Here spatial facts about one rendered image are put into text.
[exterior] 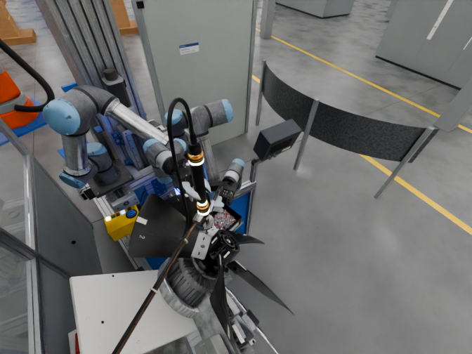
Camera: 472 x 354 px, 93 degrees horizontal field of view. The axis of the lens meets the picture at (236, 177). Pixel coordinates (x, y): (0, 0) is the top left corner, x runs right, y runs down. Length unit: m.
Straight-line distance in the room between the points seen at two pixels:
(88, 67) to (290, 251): 2.05
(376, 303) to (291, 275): 0.70
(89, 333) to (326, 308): 1.81
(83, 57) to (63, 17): 0.16
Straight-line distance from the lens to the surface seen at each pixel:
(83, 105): 1.04
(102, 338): 0.81
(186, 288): 0.95
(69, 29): 1.37
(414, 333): 2.51
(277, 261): 2.26
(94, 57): 1.41
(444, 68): 6.63
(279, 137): 1.39
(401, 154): 2.71
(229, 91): 2.96
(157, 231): 0.81
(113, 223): 1.28
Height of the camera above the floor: 2.05
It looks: 47 degrees down
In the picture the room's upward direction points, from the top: 2 degrees clockwise
